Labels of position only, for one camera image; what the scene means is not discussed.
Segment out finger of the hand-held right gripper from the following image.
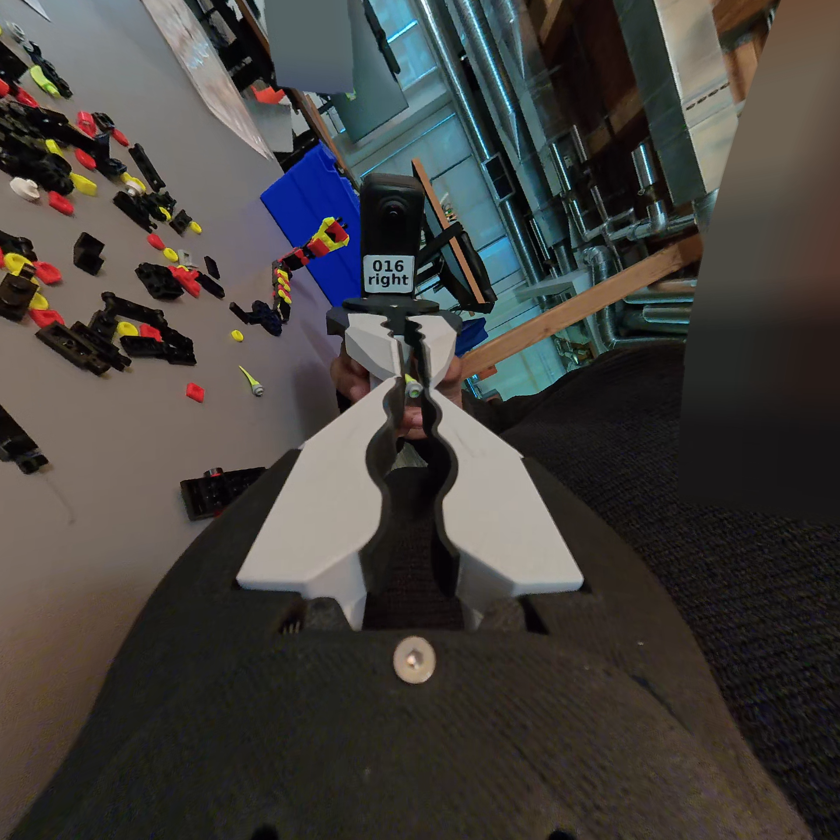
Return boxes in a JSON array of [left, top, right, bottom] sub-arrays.
[[344, 315, 411, 392], [413, 317, 459, 389]]

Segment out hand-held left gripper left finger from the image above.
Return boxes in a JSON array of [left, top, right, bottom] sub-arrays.
[[235, 377, 404, 632]]

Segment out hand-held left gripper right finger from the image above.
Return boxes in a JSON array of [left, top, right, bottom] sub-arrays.
[[423, 386, 585, 630]]

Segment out black and red lego assembly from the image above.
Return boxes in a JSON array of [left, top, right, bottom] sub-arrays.
[[180, 467, 268, 521]]

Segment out red yellow black lego tail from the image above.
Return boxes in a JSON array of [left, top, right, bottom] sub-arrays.
[[272, 218, 350, 322]]

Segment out black and blue lego assembly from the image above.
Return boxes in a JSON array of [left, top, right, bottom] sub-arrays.
[[230, 300, 284, 337]]

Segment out scattered lego pieces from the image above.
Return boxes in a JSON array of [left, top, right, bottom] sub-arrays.
[[0, 23, 245, 475]]

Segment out person's right hand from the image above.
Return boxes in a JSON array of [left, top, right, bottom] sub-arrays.
[[330, 354, 462, 442]]

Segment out blue plastic bin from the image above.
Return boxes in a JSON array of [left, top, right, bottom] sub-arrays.
[[260, 143, 363, 306], [456, 317, 491, 361]]

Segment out grey computer monitor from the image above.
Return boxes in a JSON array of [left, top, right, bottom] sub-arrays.
[[328, 0, 411, 145]]

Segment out grey metal plate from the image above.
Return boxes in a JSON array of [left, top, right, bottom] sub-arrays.
[[244, 101, 294, 154]]

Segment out wooden beam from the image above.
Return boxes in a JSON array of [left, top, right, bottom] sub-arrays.
[[458, 235, 704, 380]]

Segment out silver pipes and ducts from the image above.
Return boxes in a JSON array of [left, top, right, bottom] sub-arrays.
[[413, 0, 742, 349]]

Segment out printed instruction sheet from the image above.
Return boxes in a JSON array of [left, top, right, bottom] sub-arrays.
[[141, 0, 275, 160]]

